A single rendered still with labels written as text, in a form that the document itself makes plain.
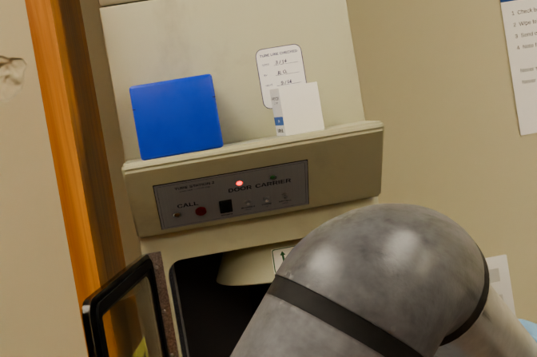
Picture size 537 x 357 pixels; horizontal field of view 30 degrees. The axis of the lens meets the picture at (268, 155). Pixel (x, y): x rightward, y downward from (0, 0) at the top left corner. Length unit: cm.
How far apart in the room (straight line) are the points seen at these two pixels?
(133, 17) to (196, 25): 8
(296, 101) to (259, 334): 64
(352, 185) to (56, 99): 39
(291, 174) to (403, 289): 64
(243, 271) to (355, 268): 75
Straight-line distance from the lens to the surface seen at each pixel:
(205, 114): 120
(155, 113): 120
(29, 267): 178
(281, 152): 121
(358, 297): 61
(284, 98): 123
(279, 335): 62
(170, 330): 134
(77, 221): 123
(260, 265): 136
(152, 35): 131
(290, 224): 133
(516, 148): 185
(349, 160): 125
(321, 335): 61
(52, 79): 123
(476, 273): 70
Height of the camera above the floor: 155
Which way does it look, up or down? 3 degrees down
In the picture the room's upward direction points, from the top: 9 degrees counter-clockwise
